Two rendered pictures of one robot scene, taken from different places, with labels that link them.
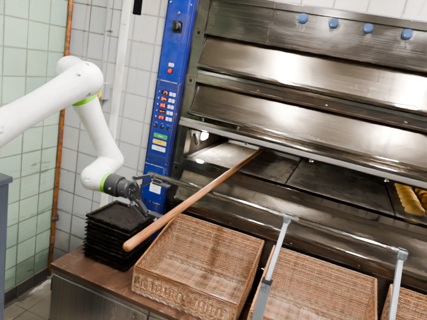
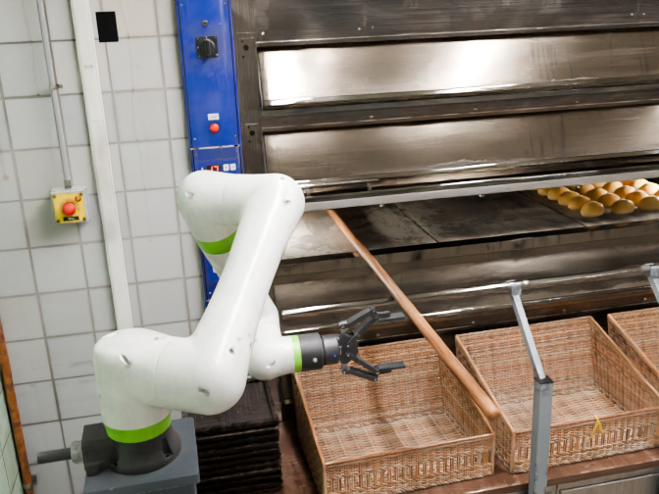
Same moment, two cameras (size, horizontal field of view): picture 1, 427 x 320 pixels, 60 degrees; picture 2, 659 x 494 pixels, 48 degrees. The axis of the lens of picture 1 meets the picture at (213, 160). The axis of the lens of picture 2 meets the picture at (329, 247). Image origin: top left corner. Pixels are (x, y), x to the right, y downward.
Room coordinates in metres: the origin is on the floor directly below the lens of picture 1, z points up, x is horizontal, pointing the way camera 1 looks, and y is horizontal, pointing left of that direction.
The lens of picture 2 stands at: (-0.01, 1.14, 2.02)
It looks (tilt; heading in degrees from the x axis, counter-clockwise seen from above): 19 degrees down; 331
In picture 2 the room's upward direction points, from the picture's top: 2 degrees counter-clockwise
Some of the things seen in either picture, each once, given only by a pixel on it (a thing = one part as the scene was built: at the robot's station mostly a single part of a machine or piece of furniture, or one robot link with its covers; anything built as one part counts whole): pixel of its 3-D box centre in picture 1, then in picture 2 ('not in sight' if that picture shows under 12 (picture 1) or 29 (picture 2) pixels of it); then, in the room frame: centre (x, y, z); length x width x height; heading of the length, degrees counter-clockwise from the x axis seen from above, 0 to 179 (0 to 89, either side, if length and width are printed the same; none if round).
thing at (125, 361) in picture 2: not in sight; (138, 381); (1.24, 0.86, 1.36); 0.16 x 0.13 x 0.19; 41
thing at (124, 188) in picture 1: (130, 190); (339, 348); (1.44, 0.31, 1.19); 0.09 x 0.07 x 0.08; 72
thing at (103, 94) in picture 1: (99, 89); (71, 205); (2.26, 0.76, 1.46); 0.10 x 0.07 x 0.10; 72
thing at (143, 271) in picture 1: (201, 264); (386, 413); (1.76, -0.04, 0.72); 0.56 x 0.49 x 0.28; 74
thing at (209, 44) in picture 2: (176, 21); (206, 38); (2.11, 0.34, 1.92); 0.06 x 0.04 x 0.11; 72
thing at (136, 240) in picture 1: (220, 179); (381, 273); (1.80, -0.05, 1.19); 1.71 x 0.03 x 0.03; 162
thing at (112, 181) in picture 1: (116, 185); (310, 351); (1.47, 0.38, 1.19); 0.12 x 0.06 x 0.09; 162
